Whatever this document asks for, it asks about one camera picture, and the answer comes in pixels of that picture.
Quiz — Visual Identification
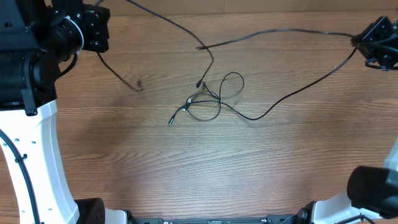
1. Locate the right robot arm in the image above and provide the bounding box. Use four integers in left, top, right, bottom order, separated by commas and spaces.
283, 16, 397, 224

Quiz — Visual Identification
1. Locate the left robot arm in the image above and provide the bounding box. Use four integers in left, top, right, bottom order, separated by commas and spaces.
1, 0, 133, 223

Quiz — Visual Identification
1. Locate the thick black USB cable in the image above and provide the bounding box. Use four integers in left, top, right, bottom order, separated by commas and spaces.
185, 28, 358, 121

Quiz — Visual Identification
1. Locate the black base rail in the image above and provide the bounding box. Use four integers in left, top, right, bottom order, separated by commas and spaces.
128, 214, 296, 224

